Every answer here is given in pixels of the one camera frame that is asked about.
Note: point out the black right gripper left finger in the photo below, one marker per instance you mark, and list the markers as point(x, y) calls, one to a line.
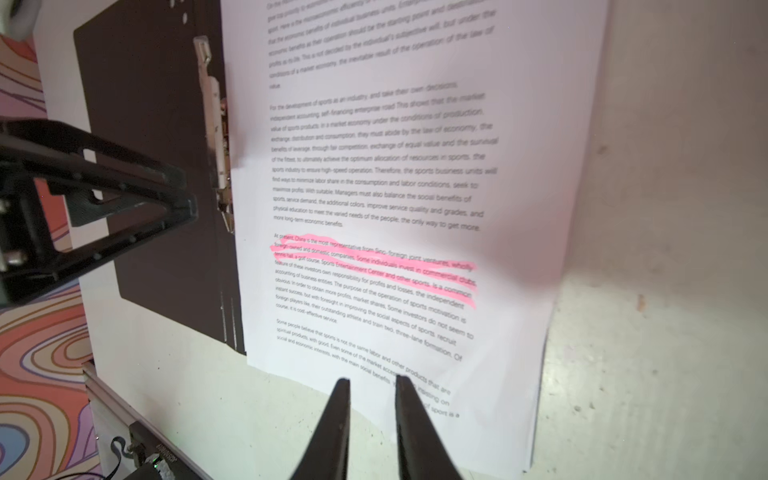
point(326, 455)

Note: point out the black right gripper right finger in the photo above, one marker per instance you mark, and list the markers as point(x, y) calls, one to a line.
point(421, 454)

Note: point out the aluminium front rail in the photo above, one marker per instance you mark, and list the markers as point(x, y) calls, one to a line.
point(129, 447)

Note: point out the silver folder clip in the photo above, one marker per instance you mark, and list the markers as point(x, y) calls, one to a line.
point(216, 137)

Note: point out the printed paper sheets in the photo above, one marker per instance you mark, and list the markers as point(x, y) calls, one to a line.
point(404, 176)

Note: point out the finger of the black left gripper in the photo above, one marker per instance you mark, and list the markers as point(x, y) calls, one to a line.
point(32, 267)
point(65, 138)

